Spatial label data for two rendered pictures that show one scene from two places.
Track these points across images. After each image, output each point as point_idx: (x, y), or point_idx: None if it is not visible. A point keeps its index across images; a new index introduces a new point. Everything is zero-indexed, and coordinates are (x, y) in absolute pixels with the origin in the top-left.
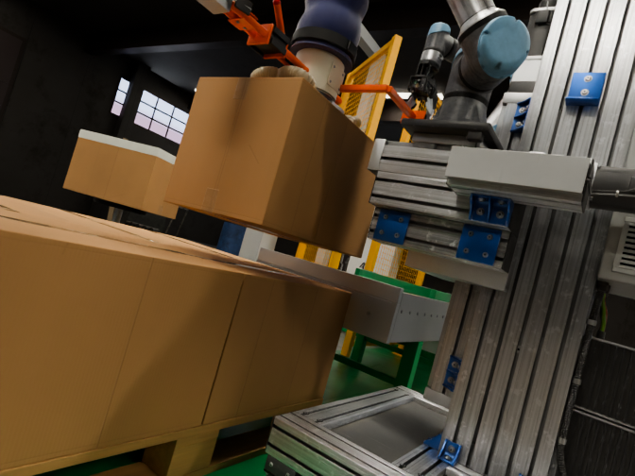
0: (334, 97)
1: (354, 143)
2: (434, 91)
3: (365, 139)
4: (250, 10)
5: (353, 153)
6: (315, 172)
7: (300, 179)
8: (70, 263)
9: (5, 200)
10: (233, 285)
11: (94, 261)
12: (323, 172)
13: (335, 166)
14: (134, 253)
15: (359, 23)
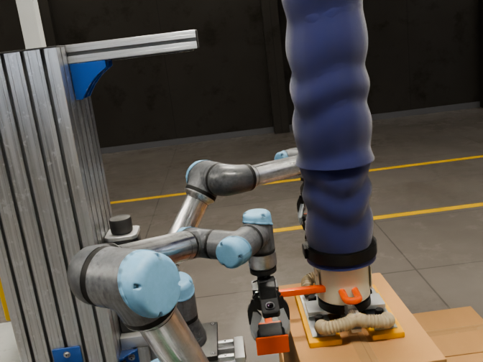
0: (319, 297)
1: (291, 345)
2: (253, 299)
3: (293, 344)
4: (305, 240)
5: (292, 355)
6: (287, 358)
7: (286, 358)
8: (280, 355)
9: (443, 345)
10: None
11: (281, 357)
12: (289, 360)
13: (290, 360)
14: (283, 361)
15: (306, 222)
